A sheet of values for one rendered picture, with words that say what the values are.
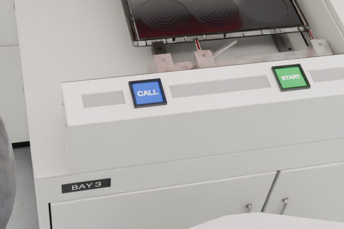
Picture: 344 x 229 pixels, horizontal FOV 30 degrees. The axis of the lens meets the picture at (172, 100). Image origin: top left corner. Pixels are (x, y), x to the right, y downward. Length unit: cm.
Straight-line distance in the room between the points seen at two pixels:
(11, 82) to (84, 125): 86
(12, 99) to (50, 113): 72
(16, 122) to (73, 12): 69
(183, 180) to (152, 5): 37
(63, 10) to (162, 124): 45
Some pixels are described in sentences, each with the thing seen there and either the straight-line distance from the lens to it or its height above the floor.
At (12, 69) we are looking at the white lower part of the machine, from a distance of 185.
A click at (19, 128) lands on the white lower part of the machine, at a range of 206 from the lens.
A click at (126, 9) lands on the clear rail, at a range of 131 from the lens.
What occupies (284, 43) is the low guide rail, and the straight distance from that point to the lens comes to 139.
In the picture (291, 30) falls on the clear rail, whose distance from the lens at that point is 134.
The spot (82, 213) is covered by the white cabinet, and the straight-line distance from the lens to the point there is 128.
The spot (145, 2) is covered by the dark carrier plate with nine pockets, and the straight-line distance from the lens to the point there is 134.
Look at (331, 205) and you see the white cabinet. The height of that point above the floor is 55.
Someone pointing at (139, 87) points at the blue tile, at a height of 96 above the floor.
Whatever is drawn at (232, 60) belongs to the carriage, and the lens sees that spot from 128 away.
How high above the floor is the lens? 179
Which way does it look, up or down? 50 degrees down
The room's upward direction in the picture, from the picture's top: 9 degrees clockwise
